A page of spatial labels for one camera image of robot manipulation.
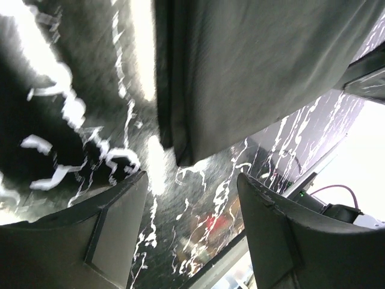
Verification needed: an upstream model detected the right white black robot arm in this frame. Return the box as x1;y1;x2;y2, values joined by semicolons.
285;184;384;229

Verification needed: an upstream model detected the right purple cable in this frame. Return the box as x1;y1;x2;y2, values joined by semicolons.
309;184;362;211

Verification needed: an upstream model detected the black marble pattern mat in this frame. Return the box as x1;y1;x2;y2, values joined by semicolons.
0;0;385;289

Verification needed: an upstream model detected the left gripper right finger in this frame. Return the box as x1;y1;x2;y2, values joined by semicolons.
237;173;384;288

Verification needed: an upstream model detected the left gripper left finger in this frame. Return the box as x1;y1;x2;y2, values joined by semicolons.
1;171;149;288

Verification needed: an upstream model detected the black t shirt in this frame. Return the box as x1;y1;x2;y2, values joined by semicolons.
154;1;384;167

